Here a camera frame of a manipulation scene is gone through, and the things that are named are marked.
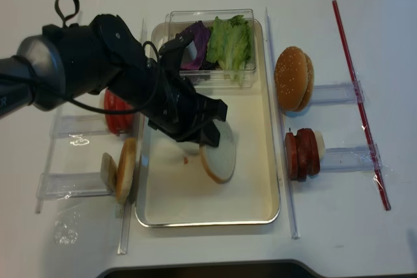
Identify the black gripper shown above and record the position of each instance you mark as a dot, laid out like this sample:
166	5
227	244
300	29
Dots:
178	111

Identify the white bread slice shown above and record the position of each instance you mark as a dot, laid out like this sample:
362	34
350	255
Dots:
219	162

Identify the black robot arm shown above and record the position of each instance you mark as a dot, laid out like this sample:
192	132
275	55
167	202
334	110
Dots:
63	63

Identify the front meat patty slice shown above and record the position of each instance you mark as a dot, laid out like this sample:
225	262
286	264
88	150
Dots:
291	152

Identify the meat patty slice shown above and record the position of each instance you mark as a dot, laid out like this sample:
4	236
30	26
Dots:
291	152
314	162
303	154

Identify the green lettuce leaf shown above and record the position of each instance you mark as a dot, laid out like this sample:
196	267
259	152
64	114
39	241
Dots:
230	45

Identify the middle meat patty slice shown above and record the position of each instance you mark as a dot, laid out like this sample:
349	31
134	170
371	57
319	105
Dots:
303	154

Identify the rear bread slice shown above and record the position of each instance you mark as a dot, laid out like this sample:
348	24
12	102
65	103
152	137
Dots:
125	170

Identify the red tomato slices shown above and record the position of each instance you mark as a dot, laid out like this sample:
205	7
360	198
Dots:
117	124

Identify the rear meat patty slice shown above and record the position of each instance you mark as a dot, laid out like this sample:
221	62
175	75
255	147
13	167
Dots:
314	162

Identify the small bread end piece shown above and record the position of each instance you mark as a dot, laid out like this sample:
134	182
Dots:
108	171

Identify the clear plastic container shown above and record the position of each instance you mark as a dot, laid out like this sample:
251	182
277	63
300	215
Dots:
210	75

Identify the cream metal tray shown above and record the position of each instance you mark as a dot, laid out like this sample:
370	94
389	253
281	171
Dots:
174	190

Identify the purple cabbage leaf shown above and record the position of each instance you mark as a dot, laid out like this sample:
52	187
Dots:
195	53

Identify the sesame burger bun top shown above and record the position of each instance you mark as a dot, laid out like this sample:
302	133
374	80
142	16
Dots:
291	78

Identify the burger bun bottom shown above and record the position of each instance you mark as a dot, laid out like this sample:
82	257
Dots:
309	89

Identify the white onion slice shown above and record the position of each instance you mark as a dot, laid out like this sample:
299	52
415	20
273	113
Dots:
320	144

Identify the clear holder upper right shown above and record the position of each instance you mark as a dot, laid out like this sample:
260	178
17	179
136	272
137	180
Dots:
342	93

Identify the clear holder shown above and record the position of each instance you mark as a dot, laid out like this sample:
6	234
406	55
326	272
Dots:
353	159
65	125
342	93
65	186

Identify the clear holder upper left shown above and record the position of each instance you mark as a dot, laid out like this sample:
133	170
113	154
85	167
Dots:
65	125

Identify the clear holder lower right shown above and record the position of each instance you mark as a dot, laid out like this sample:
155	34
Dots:
353	159

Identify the red plastic rod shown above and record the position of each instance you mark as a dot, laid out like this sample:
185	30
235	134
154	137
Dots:
378	179

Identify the clear holder lower left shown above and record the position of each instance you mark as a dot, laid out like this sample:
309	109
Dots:
65	186

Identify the clear rod far left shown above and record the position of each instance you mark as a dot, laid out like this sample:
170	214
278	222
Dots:
44	175

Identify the clear rail right of tray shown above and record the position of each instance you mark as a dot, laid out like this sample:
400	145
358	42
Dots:
293	226

